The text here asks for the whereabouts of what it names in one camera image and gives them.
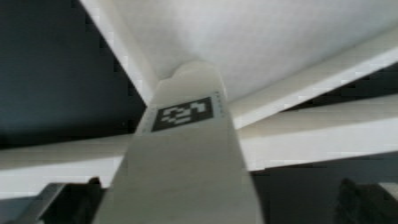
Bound white desk leg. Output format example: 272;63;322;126
93;61;265;224

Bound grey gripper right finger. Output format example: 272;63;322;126
334;179;398;224

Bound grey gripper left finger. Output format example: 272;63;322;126
16;177;107;224

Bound white U-shaped obstacle fence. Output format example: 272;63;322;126
0;94;398;200

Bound white desk top tray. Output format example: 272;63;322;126
79;0;398;127

